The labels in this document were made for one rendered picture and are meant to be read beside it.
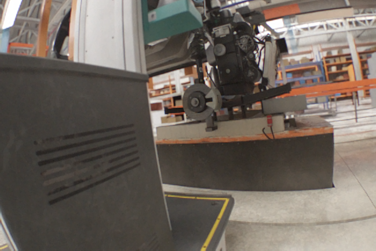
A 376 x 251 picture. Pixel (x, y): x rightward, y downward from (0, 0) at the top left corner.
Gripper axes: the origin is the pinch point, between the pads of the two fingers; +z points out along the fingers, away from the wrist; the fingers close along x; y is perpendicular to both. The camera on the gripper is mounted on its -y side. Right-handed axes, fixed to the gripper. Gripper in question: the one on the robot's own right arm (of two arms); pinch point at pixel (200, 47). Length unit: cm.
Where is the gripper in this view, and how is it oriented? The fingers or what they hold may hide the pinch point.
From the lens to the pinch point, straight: 119.0
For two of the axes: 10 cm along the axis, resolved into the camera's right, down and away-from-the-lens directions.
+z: 1.1, 9.0, 4.1
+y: 2.0, 3.9, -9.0
